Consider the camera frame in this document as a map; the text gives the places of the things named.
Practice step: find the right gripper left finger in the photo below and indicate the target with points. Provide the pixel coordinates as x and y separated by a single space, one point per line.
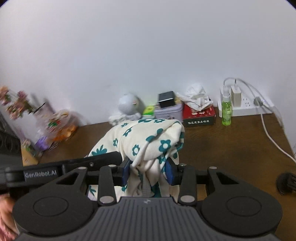
109 177

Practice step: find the pink artificial flowers vase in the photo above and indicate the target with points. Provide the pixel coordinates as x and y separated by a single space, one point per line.
17 104

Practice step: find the plastic bag of oranges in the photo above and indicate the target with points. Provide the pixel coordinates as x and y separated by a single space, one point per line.
56 127

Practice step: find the green spray bottle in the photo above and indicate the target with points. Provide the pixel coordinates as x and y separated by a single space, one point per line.
226 107

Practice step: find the red green tissue box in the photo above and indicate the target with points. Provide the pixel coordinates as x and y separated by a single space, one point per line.
198 109

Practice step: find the white robot speaker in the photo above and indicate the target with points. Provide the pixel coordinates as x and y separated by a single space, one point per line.
128 108

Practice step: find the white floral tin box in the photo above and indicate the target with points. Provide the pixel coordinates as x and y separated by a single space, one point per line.
172 112

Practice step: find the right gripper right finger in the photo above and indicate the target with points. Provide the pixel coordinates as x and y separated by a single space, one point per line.
184 176

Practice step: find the yellow container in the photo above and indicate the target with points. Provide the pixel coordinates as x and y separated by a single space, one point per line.
30 156

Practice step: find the white power strip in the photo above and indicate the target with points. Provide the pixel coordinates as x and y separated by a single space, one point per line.
248 108

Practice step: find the small black box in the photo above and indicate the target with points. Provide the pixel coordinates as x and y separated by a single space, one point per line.
166 99

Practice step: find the cream green floral garment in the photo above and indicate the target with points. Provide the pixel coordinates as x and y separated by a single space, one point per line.
148 143

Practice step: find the white charger adapter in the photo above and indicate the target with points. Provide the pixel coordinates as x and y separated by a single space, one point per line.
236 96

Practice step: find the person left hand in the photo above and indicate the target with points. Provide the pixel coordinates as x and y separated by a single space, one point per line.
8 227

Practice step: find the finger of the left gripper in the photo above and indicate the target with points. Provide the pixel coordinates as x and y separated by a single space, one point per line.
44 173

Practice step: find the green white tissue packs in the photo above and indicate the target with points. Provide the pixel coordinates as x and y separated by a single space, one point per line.
149 110

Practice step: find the purple tissue pack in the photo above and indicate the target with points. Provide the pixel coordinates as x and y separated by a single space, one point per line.
43 143

